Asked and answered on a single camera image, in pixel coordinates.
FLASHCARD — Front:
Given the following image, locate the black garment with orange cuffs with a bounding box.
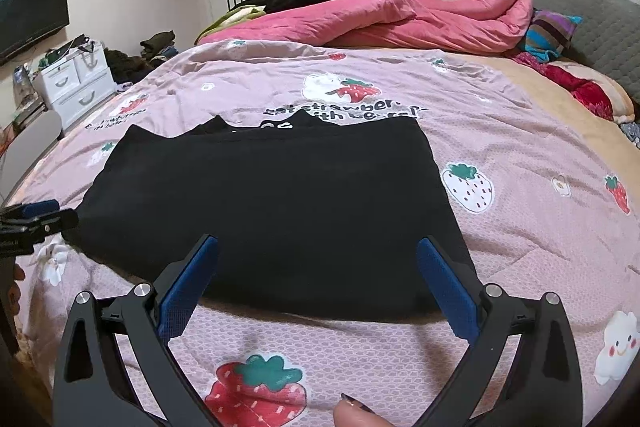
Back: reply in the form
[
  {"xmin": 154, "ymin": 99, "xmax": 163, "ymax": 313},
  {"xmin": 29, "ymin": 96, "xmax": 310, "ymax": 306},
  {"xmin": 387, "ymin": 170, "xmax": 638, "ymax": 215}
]
[{"xmin": 62, "ymin": 109, "xmax": 478, "ymax": 325}]

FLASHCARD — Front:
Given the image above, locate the red blanket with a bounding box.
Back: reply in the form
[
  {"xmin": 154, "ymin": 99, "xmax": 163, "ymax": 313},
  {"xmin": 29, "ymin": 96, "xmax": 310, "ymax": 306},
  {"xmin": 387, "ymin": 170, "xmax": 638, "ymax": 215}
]
[{"xmin": 510, "ymin": 52, "xmax": 616, "ymax": 120}]

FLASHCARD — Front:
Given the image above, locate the person's left hand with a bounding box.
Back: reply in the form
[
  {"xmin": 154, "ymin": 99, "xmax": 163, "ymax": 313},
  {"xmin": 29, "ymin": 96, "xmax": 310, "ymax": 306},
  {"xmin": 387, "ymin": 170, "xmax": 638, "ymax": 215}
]
[{"xmin": 2, "ymin": 263, "xmax": 27, "ymax": 325}]

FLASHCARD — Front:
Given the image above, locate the cluttered side table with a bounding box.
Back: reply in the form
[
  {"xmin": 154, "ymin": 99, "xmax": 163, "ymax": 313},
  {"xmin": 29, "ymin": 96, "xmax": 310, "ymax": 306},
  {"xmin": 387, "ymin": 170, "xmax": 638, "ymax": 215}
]
[{"xmin": 10, "ymin": 57, "xmax": 46, "ymax": 128}]

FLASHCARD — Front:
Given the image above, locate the green cloth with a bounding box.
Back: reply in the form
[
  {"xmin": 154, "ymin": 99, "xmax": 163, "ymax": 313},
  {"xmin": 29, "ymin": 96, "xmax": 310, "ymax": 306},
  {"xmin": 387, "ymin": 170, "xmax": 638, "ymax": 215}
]
[{"xmin": 200, "ymin": 6, "xmax": 267, "ymax": 42}]

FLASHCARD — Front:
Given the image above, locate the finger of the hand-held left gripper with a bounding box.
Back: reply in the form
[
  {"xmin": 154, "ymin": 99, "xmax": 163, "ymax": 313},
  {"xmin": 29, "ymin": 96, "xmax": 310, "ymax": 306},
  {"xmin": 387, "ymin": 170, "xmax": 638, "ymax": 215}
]
[
  {"xmin": 0, "ymin": 201, "xmax": 61, "ymax": 222},
  {"xmin": 27, "ymin": 208, "xmax": 80, "ymax": 237}
]

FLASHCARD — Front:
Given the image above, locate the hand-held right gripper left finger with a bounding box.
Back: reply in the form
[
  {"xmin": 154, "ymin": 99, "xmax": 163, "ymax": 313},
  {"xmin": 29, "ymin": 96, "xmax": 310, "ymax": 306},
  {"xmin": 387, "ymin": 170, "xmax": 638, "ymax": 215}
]
[{"xmin": 52, "ymin": 234, "xmax": 221, "ymax": 427}]

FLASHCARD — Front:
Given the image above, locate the white drawer cabinet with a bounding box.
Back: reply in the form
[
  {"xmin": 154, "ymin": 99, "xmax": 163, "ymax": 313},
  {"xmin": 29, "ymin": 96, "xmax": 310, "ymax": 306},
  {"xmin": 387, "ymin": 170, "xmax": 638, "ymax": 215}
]
[{"xmin": 32, "ymin": 41, "xmax": 117, "ymax": 130}]

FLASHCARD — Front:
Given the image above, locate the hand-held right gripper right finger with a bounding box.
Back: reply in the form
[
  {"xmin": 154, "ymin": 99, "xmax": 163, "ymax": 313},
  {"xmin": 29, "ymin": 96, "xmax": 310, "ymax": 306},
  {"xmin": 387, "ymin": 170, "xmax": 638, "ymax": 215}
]
[{"xmin": 415, "ymin": 237, "xmax": 583, "ymax": 427}]

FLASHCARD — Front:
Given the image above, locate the pink strawberry printed bedsheet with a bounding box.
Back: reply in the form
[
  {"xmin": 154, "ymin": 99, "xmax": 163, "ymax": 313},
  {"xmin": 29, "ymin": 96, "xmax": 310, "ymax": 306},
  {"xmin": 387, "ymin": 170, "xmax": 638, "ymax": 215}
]
[{"xmin": 0, "ymin": 38, "xmax": 640, "ymax": 427}]

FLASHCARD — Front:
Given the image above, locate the grey padded headboard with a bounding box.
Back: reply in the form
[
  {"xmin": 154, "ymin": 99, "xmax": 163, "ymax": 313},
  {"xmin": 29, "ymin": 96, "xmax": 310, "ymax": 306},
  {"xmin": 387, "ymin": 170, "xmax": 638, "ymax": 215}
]
[{"xmin": 497, "ymin": 0, "xmax": 640, "ymax": 108}]

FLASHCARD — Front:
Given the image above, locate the pink quilt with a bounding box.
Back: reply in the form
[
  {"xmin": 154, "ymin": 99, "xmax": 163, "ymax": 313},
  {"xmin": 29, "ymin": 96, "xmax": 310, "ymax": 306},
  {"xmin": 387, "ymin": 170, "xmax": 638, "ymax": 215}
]
[{"xmin": 195, "ymin": 0, "xmax": 535, "ymax": 54}]

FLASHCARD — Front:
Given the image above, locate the colourful striped pillow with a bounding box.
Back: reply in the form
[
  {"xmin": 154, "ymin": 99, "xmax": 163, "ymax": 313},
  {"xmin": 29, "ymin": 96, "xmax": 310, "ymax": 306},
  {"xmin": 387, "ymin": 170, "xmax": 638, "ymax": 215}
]
[{"xmin": 522, "ymin": 8, "xmax": 583, "ymax": 62}]

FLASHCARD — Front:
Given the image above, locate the grey padded chair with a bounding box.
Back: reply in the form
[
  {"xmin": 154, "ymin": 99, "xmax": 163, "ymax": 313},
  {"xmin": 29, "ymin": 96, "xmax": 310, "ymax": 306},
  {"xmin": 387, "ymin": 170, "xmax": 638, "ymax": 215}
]
[{"xmin": 0, "ymin": 109, "xmax": 64, "ymax": 202}]

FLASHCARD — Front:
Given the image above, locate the beige blanket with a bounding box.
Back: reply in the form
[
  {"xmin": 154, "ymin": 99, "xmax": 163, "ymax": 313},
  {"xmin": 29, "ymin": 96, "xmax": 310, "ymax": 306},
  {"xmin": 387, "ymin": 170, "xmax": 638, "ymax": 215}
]
[{"xmin": 475, "ymin": 52, "xmax": 636, "ymax": 128}]

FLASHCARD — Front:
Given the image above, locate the black wall television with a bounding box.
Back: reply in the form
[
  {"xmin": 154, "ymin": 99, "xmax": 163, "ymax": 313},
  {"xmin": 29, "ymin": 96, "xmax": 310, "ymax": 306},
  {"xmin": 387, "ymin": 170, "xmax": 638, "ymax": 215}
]
[{"xmin": 0, "ymin": 0, "xmax": 71, "ymax": 64}]

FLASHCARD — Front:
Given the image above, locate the dark clothes pile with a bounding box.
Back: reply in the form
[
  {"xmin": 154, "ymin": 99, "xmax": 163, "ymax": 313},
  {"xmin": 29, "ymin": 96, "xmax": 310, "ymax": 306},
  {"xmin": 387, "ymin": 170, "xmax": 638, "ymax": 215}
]
[{"xmin": 102, "ymin": 32, "xmax": 178, "ymax": 85}]

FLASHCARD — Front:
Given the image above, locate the grey patterned cloth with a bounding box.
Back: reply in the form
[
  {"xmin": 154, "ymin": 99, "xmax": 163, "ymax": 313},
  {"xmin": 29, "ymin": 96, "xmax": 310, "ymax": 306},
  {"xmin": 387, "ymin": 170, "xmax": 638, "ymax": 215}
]
[{"xmin": 617, "ymin": 117, "xmax": 640, "ymax": 148}]

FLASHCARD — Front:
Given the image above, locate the person's right hand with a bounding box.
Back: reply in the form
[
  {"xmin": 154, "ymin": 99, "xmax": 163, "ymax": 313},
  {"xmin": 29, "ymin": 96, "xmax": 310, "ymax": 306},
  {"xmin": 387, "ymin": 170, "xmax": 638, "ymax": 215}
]
[{"xmin": 334, "ymin": 399, "xmax": 386, "ymax": 427}]

